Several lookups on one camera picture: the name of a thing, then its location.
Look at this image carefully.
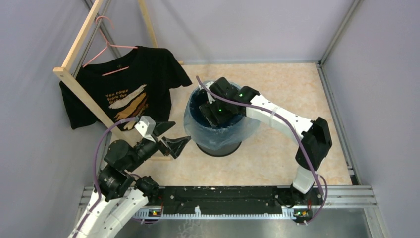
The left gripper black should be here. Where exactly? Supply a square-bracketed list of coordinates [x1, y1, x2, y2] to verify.
[126, 120, 191, 172]

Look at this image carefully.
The blue plastic trash bag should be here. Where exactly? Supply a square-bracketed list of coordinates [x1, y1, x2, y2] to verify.
[183, 87, 260, 150]

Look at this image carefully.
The dark round trash bin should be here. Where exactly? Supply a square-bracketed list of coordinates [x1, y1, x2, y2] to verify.
[196, 142, 242, 157]

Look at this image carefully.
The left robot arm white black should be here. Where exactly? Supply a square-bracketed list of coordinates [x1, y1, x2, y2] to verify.
[69, 116, 191, 238]

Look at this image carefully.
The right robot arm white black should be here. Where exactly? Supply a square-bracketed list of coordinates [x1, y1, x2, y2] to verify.
[196, 77, 332, 205]

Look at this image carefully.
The black printed t-shirt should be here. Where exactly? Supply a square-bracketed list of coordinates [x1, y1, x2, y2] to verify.
[59, 46, 193, 132]

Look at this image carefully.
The pink clothes hanger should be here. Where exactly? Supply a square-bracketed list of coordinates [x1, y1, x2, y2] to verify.
[82, 15, 138, 76]

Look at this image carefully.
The wooden clothes rack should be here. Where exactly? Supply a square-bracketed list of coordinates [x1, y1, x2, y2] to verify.
[52, 0, 184, 161]

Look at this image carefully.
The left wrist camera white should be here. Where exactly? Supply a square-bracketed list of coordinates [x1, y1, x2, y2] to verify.
[134, 116, 158, 142]

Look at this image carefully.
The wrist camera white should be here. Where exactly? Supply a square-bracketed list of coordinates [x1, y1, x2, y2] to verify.
[134, 116, 158, 142]
[204, 81, 215, 104]

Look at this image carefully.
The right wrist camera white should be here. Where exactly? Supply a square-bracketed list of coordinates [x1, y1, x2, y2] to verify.
[204, 81, 215, 104]

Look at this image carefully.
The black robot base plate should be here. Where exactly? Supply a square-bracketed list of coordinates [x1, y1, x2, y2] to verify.
[154, 186, 285, 215]

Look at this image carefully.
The aluminium frame rail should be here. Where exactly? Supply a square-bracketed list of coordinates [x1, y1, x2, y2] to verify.
[79, 185, 377, 225]

